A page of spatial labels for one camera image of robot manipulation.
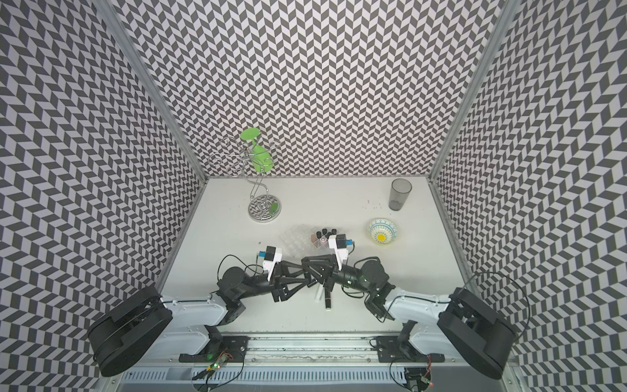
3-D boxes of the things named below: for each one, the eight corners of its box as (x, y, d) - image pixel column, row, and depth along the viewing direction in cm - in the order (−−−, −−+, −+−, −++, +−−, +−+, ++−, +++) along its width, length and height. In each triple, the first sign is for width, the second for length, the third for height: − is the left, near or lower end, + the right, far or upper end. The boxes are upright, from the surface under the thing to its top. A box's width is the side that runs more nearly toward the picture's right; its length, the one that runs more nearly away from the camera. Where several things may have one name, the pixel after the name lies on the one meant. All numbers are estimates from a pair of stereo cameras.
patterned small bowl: (368, 244, 97) (370, 238, 94) (366, 224, 103) (367, 218, 100) (395, 244, 97) (398, 238, 94) (391, 224, 103) (394, 218, 100)
